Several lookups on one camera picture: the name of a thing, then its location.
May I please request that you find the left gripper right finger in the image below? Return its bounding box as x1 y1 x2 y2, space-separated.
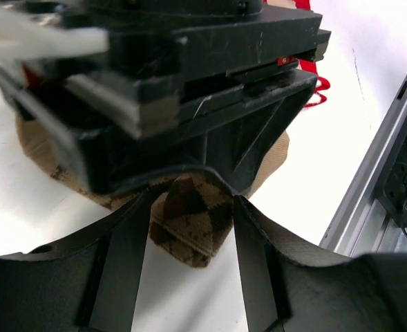
234 196 407 331

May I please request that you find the aluminium rail frame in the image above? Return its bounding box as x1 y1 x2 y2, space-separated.
320 75 407 257

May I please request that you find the red patterned sock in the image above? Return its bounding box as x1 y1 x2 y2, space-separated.
292 0 330 108

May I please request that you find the brown argyle sock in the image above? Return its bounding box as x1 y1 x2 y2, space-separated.
15 116 291 270

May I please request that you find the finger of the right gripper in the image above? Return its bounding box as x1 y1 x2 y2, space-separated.
0 68 203 194

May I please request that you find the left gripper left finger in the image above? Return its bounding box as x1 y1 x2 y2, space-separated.
0 193 151 331

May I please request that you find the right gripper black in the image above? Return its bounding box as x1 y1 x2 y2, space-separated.
0 1 330 195

